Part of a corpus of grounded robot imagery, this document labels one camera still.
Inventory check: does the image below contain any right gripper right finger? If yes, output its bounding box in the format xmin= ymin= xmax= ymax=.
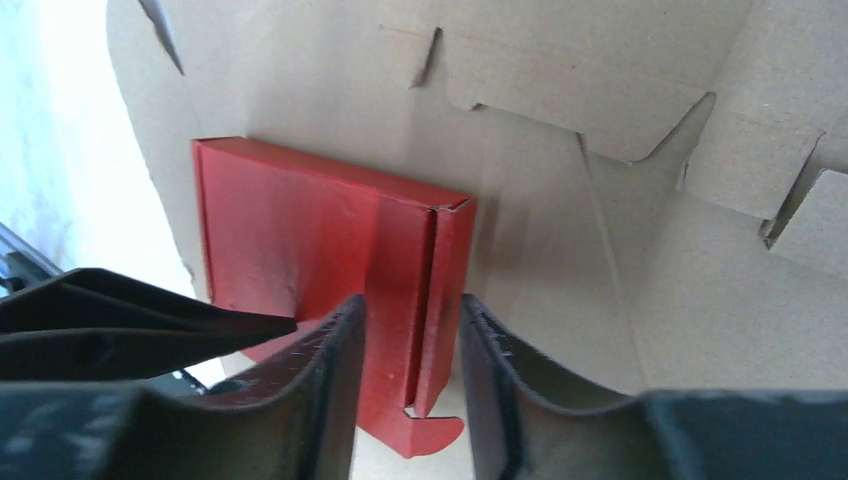
xmin=460 ymin=294 xmax=847 ymax=479

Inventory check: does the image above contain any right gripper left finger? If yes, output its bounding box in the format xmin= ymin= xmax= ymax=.
xmin=1 ymin=296 xmax=365 ymax=479

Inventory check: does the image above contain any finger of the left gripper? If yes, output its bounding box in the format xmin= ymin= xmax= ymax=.
xmin=1 ymin=268 xmax=297 ymax=381

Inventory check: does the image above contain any red paper box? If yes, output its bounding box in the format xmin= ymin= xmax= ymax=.
xmin=192 ymin=137 xmax=477 ymax=458

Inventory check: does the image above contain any large flat cardboard sheet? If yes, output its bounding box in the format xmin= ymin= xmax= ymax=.
xmin=106 ymin=1 xmax=847 ymax=479

